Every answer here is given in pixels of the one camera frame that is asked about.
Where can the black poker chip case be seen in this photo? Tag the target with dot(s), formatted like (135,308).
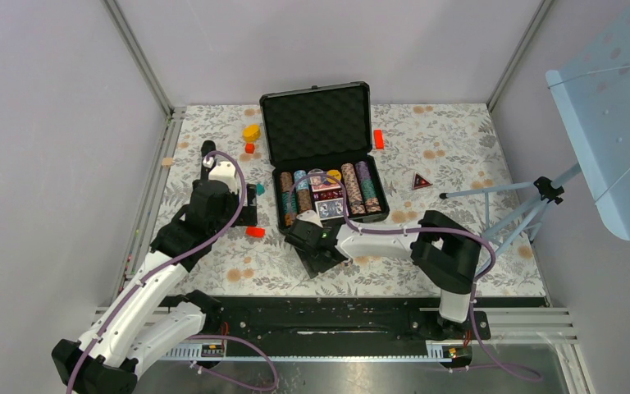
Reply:
(321,127)

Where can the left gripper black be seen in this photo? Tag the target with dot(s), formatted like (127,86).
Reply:
(247,214)

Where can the red block beside case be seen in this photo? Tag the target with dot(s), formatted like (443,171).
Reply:
(378,139)

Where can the clear plastic disc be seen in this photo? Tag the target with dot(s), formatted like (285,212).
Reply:
(315,177)

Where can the yellow cylinder block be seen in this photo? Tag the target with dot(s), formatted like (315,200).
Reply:
(251,133)

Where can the light blue perforated panel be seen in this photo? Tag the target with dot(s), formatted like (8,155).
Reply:
(592,94)

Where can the red playing card deck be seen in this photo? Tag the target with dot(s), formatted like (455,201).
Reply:
(328,184)

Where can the light blue tripod stand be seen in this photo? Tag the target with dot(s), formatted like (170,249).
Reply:
(528,216)

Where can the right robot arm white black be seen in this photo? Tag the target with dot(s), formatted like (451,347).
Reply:
(444,251)

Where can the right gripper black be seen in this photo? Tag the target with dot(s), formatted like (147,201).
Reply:
(313,267)

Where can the brown chip stack far left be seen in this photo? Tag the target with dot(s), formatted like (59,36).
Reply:
(289,206)

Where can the purple chip stack far right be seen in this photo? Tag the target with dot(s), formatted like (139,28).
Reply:
(368,190)

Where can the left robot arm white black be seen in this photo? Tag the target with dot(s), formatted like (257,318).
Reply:
(111,356)

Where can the yellow dealer button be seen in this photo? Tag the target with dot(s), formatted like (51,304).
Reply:
(335,174)

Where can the blue playing card deck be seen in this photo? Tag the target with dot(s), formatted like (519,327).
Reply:
(330,208)

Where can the red rectangular block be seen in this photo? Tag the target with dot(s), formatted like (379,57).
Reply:
(256,232)

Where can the black microphone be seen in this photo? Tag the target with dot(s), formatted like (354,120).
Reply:
(208,161)

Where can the red black triangle card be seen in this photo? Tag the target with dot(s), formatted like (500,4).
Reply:
(420,182)

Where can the floral table mat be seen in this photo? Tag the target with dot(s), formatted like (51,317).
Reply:
(454,146)

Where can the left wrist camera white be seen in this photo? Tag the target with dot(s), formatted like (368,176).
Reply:
(225,171)

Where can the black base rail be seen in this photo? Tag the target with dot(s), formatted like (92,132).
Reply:
(330,327)

